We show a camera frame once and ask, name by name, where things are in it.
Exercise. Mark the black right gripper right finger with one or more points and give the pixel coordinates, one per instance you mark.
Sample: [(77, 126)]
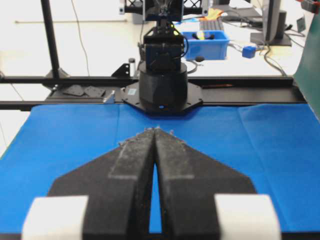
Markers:
[(204, 199)]

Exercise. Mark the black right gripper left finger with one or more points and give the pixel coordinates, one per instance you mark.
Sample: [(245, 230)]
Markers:
[(107, 198)]

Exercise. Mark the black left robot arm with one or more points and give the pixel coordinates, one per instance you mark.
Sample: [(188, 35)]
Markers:
[(162, 62)]

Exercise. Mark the blue table cloth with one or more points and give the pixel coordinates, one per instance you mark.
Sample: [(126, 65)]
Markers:
[(276, 145)]

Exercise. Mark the blue plastic bin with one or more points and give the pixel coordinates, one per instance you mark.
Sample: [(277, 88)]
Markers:
[(210, 44)]

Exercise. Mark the small blue box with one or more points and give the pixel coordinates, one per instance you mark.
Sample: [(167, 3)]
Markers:
[(249, 52)]

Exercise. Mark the black keyboard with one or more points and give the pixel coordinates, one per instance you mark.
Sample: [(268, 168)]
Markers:
[(211, 25)]

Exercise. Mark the dark green board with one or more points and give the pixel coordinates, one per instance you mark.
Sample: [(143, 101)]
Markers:
[(307, 75)]

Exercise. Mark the black monitor stand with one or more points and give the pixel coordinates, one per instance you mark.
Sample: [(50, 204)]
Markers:
[(273, 25)]

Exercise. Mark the black metal frame rail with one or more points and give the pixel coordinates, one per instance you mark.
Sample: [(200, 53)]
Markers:
[(216, 91)]

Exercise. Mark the black vertical frame post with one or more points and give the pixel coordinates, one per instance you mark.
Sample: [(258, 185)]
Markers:
[(50, 35)]

